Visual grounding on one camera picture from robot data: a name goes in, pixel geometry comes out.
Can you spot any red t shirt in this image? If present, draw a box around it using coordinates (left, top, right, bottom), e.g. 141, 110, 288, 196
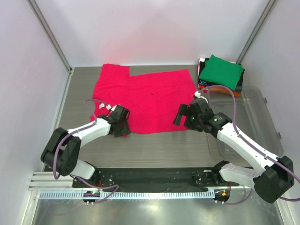
92, 64, 196, 135

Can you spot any clear plastic bin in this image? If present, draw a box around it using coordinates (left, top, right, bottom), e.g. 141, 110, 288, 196
206, 86, 283, 162

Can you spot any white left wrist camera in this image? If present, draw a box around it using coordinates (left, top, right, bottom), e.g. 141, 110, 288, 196
99, 103, 117, 112

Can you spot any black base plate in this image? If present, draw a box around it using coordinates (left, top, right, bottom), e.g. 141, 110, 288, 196
72, 167, 240, 193

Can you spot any aluminium rail profile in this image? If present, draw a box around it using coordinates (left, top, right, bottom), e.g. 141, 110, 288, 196
28, 171, 75, 190

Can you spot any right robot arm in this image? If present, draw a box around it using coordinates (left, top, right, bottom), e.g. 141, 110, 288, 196
173, 98, 300, 203

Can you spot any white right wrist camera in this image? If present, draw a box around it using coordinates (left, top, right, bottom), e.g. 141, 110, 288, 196
193, 91, 208, 103

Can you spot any right aluminium frame post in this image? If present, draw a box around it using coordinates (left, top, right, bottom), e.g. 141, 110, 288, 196
236, 0, 278, 64

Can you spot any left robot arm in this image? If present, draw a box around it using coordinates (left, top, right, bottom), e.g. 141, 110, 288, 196
41, 105, 131, 187

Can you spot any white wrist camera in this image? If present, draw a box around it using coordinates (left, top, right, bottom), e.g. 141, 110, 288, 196
193, 91, 208, 103
99, 103, 117, 112

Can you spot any white slotted cable duct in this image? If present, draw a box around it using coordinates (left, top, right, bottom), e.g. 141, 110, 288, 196
39, 190, 215, 200

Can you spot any left aluminium frame post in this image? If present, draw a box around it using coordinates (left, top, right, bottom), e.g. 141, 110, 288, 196
27, 0, 72, 73

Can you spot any aluminium frame post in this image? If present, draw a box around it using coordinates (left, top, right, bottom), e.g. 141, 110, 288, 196
27, 0, 72, 73
236, 0, 278, 64

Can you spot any green folded t shirt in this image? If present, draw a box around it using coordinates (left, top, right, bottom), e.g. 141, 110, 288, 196
201, 54, 243, 90

